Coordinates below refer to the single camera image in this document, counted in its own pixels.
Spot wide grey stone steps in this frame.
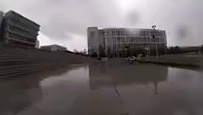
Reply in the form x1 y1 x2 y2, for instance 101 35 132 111
0 43 101 79

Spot layered grey building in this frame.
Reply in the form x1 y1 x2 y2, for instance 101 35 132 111
0 8 43 52

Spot white building with grid windows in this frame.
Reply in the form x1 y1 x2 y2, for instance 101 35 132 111
86 22 169 60

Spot row of trees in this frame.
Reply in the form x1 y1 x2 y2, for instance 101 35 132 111
166 43 203 56

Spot lamp pole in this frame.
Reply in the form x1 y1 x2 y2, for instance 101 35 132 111
151 25 160 60

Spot grass strip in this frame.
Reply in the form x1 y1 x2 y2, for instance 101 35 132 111
135 52 203 75

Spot dark kerb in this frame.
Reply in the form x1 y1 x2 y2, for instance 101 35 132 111
136 56 203 76

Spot wet grey paved plaza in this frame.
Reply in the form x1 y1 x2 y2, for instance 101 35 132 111
0 52 203 115

